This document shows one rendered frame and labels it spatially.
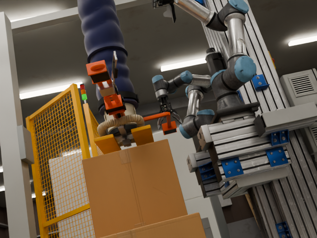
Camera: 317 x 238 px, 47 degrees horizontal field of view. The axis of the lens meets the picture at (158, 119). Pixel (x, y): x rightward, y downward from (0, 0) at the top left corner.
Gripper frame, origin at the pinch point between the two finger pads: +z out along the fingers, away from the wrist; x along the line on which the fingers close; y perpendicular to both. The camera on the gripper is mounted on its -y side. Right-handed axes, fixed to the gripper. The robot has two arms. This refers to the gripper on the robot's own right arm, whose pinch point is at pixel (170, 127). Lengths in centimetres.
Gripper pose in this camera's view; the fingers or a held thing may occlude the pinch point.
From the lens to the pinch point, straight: 229.8
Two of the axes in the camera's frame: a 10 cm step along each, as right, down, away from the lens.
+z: 2.4, 9.1, -3.4
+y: -0.5, -3.4, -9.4
